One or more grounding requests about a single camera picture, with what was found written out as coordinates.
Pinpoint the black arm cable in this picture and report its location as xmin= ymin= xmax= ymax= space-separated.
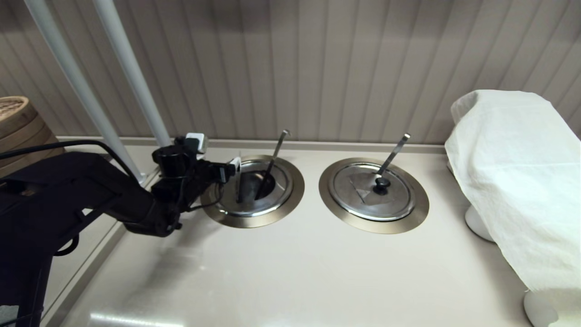
xmin=0 ymin=139 xmax=142 ymax=183

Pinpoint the steel inset soup pot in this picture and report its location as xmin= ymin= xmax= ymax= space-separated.
xmin=207 ymin=159 xmax=294 ymax=218

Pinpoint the bamboo steamer stack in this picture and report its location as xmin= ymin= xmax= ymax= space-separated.
xmin=0 ymin=95 xmax=66 ymax=178

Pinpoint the bronze counter ring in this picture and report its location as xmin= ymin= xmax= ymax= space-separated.
xmin=318 ymin=157 xmax=430 ymax=235
xmin=200 ymin=154 xmax=306 ymax=229

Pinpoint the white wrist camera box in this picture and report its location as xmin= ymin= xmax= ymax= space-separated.
xmin=175 ymin=132 xmax=210 ymax=156

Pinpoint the white appliance foot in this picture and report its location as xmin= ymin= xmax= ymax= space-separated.
xmin=522 ymin=290 xmax=561 ymax=327
xmin=464 ymin=204 xmax=496 ymax=243

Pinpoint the steel lid with black knob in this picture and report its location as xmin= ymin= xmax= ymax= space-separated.
xmin=327 ymin=162 xmax=416 ymax=222
xmin=236 ymin=152 xmax=244 ymax=204

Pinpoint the white cloth cover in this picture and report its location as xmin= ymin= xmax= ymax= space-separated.
xmin=444 ymin=89 xmax=581 ymax=315

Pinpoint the white metal pole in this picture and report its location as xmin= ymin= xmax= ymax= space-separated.
xmin=92 ymin=0 xmax=173 ymax=148
xmin=24 ymin=0 xmax=147 ymax=183

